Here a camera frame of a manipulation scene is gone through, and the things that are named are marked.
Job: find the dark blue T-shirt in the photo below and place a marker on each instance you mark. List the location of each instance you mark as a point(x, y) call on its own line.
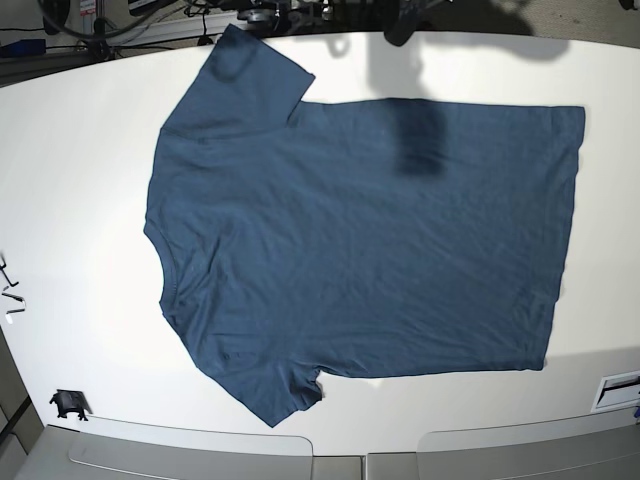
point(372, 239)

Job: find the black plastic clip part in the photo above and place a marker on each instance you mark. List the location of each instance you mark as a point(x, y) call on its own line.
point(71, 402)

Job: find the silver hex key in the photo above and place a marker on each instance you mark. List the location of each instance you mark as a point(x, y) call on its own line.
point(17, 305)

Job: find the black hex key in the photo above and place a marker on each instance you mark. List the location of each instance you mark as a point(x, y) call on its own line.
point(3, 269)

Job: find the grey left chair back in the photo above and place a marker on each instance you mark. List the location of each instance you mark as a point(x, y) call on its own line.
point(66, 454)

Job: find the grey chair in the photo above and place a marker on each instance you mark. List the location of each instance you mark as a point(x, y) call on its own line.
point(588, 447)
point(66, 454)

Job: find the blue box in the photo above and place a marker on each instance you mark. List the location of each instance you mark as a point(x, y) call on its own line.
point(24, 48)

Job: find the grey right chair back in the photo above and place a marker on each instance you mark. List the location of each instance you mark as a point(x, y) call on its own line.
point(588, 447)

